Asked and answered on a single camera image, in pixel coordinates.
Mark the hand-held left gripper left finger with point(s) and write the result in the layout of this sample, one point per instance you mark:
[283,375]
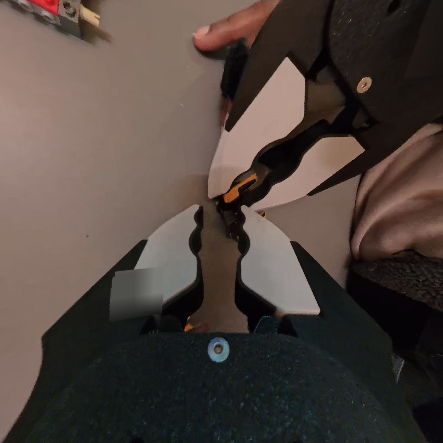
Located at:
[173,249]

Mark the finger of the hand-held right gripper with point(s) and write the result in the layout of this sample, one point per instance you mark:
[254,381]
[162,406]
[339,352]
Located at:
[263,131]
[322,166]

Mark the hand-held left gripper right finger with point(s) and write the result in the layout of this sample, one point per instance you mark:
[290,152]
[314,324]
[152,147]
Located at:
[277,270]

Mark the orange black lego sub-assembly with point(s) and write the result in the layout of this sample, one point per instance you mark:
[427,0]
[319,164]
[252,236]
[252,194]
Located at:
[238,188]

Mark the partly built lego car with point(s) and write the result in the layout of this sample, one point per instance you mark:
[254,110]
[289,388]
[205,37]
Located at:
[71,15]

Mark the person's right hand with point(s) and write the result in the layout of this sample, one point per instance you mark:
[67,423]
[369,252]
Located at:
[232,27]

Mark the beige hoodie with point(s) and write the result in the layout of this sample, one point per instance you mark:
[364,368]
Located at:
[398,214]

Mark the dark fleece jacket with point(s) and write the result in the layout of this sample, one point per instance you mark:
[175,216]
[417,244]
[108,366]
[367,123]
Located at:
[398,277]

